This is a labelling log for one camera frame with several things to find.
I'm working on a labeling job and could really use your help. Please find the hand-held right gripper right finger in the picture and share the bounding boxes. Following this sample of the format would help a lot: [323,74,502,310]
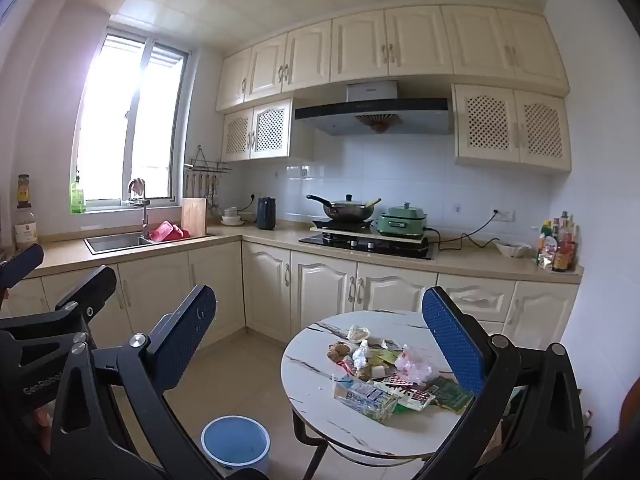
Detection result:
[415,286,586,480]

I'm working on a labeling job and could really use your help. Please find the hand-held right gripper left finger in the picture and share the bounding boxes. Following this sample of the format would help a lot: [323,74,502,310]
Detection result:
[50,285,271,480]

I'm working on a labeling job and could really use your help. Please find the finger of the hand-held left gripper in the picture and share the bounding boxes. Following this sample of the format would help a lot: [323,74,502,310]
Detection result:
[0,243,45,288]
[55,265,117,318]

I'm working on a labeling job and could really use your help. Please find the red white checkered packet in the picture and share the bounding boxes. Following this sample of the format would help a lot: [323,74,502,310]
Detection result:
[375,372,436,411]

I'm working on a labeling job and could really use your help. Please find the blue plastic trash bin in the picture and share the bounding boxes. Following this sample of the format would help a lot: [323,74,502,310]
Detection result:
[201,415,271,473]

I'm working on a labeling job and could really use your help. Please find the pink plastic bag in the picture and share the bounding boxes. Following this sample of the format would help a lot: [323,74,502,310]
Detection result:
[400,345,434,384]

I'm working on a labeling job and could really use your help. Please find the steel kitchen sink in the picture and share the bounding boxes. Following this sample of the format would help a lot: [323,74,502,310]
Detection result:
[84,231,157,254]

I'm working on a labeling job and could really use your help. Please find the steel faucet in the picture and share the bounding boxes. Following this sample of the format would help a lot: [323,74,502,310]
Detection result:
[127,177,151,239]

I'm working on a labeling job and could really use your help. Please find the red plastic basket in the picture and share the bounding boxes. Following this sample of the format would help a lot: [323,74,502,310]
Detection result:
[148,220,191,244]

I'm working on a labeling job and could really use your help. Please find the wooden cutting board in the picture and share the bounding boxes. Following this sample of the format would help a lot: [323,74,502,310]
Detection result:
[181,197,208,237]

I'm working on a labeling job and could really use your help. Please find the white bowl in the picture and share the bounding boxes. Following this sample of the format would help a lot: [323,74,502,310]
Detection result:
[494,240,532,259]

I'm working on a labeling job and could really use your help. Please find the black gas stove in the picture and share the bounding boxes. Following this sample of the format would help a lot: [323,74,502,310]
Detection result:
[298,231,435,261]

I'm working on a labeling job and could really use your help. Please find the round marble table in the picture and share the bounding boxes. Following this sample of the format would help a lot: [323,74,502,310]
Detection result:
[280,309,493,480]

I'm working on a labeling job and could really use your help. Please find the green electric cooker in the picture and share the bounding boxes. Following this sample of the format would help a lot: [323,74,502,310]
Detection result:
[375,202,429,238]

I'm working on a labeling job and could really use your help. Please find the black electric kettle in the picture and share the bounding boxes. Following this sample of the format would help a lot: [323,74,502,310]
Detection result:
[256,196,279,231]

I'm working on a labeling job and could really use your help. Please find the cream base cabinet run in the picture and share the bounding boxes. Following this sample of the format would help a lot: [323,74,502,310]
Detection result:
[0,232,583,356]

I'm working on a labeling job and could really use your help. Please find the cluster of condiment bottles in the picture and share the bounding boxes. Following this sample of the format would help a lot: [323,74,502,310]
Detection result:
[536,210,580,273]

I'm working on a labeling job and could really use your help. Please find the sliding window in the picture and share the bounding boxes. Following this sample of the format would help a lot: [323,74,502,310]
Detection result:
[70,30,193,213]

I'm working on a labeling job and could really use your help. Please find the wok with glass lid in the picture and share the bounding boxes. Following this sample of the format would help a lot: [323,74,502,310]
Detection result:
[306,192,382,222]

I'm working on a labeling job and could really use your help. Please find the cream lattice door cabinet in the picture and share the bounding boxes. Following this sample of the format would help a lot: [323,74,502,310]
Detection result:
[221,98,316,163]
[451,83,572,176]

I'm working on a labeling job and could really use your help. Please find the black range hood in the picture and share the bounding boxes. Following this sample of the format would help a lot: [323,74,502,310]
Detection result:
[293,80,454,137]

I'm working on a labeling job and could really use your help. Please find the black power cable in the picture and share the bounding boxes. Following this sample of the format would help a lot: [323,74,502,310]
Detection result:
[424,210,502,252]

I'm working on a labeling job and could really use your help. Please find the wall utensil rack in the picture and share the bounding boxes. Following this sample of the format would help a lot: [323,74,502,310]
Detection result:
[183,145,233,213]

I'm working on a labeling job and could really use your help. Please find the cream wall cabinet row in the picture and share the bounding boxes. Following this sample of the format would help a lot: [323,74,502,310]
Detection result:
[215,5,571,113]

